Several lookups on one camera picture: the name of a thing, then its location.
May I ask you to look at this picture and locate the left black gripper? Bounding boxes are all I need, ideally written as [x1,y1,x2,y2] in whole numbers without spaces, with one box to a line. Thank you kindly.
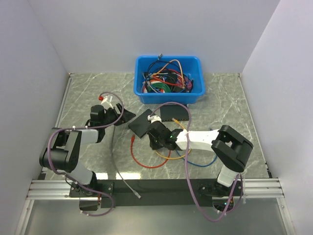
[101,103,136,128]

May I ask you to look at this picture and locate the black network switch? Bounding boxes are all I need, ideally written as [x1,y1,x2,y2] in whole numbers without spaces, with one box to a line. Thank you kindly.
[128,109,152,138]
[160,104,189,122]

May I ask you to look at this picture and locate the yellow ethernet cable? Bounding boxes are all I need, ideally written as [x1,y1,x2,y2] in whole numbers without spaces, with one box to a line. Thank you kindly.
[155,117,194,160]

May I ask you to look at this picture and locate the red ethernet cable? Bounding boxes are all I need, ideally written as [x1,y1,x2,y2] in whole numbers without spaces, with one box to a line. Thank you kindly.
[131,136,171,169]

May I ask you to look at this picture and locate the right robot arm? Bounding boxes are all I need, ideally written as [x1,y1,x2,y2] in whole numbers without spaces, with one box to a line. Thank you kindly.
[147,121,253,197]

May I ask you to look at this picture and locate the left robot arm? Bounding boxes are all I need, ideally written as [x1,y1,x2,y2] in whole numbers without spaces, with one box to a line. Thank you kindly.
[39,102,136,197]

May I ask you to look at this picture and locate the blue plastic bin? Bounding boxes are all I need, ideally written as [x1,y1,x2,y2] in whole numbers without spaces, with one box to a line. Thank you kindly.
[134,55,206,104]

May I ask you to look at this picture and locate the black base beam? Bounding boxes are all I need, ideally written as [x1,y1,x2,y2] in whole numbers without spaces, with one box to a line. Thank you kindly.
[69,178,243,209]

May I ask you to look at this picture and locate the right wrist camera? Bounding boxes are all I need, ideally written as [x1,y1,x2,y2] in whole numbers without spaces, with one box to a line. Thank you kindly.
[147,115,162,123]

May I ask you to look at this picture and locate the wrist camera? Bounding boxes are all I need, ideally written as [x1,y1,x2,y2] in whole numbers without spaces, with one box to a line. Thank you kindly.
[147,115,162,123]
[98,94,113,109]

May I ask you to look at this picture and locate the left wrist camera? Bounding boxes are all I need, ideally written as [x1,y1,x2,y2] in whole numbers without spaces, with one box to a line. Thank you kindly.
[98,94,113,109]

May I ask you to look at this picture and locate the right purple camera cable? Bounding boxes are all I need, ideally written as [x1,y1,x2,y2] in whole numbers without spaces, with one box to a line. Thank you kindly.
[149,101,244,223]

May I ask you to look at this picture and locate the tangled cables in bin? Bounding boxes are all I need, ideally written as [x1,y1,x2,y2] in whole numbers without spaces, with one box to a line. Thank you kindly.
[141,53,196,95]

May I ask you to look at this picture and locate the blue ethernet cable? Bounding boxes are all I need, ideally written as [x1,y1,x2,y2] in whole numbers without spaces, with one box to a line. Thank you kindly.
[175,127,218,168]

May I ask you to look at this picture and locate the grey ethernet cable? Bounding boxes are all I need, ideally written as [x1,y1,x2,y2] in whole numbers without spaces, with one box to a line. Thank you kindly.
[110,126,142,199]

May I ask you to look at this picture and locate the aluminium rail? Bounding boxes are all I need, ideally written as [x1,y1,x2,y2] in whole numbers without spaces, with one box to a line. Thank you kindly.
[26,180,81,201]

